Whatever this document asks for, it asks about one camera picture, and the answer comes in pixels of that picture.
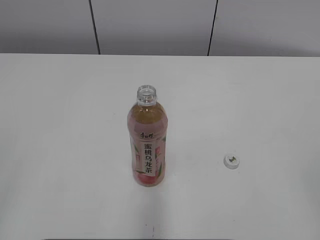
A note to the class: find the white bottle cap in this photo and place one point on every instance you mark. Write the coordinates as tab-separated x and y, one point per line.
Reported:
231	161

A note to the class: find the peach oolong tea bottle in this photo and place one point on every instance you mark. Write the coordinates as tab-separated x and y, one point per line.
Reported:
147	124

